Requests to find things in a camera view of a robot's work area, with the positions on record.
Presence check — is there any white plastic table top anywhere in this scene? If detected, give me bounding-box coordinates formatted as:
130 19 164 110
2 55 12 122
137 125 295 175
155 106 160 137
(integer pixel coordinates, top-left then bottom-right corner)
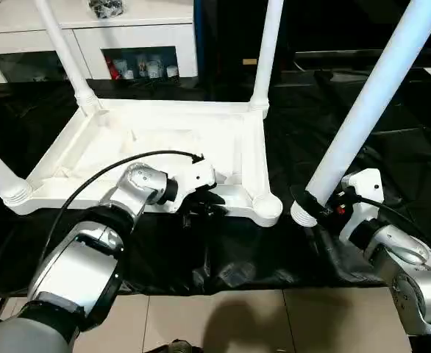
1 99 285 228

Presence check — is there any white plastic table leg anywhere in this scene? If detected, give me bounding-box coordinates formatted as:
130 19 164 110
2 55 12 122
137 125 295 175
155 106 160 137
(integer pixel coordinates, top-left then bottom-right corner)
290 0 431 228
35 0 101 113
0 135 35 209
249 0 285 112

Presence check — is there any black plastic mat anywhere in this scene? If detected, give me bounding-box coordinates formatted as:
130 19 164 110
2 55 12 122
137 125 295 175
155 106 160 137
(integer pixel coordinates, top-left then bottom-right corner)
0 70 431 296

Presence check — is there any dark robot torso part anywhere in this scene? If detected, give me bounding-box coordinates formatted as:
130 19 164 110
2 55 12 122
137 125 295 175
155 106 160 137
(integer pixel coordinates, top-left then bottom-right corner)
163 340 203 353

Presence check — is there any black flat screen television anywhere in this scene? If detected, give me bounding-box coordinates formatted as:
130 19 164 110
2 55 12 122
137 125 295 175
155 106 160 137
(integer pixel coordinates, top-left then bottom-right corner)
199 0 431 73

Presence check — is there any small grey cabinet ornament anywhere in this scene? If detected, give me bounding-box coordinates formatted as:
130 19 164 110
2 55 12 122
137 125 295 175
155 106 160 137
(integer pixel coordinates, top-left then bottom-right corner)
88 0 127 20

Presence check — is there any white glass-door cabinet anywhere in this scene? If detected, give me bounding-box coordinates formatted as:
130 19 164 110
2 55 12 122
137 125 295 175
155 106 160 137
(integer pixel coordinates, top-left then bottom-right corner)
0 0 199 84

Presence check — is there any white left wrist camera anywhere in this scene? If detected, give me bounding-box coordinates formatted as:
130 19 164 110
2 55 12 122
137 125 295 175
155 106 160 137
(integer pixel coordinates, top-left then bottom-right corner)
167 155 218 215

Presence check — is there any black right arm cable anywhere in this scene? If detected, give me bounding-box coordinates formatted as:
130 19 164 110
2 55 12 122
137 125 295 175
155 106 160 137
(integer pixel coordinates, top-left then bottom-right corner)
341 190 431 245

